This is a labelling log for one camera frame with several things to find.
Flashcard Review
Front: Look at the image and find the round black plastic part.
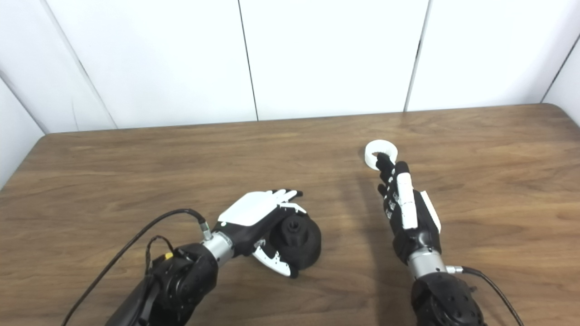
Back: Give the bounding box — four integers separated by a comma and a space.
271, 215, 322, 272

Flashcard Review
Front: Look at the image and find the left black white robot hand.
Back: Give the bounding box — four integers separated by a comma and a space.
212, 189, 309, 278

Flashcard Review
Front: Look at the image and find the thin wire with yellow connector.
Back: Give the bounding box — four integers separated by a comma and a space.
144, 235, 176, 274

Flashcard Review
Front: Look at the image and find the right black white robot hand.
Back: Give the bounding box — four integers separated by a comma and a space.
376, 153, 442, 265

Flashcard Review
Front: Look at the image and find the white plastic ring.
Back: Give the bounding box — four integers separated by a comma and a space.
364, 140, 398, 171

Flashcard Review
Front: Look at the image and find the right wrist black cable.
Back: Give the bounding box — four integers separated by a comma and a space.
446, 265, 526, 326

